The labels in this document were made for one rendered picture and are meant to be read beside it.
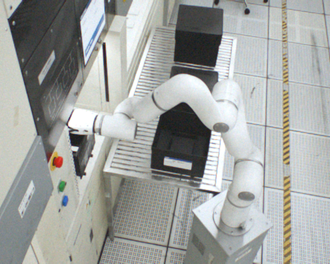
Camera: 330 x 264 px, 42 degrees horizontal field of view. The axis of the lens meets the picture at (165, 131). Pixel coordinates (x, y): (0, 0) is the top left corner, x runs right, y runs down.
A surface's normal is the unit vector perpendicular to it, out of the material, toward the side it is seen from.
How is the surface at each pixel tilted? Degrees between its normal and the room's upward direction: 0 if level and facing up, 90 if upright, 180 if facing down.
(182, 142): 0
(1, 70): 90
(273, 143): 0
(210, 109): 55
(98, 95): 90
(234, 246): 0
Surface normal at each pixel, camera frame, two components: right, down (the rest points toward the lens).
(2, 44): 0.98, 0.17
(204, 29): 0.06, -0.66
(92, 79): -0.18, 0.73
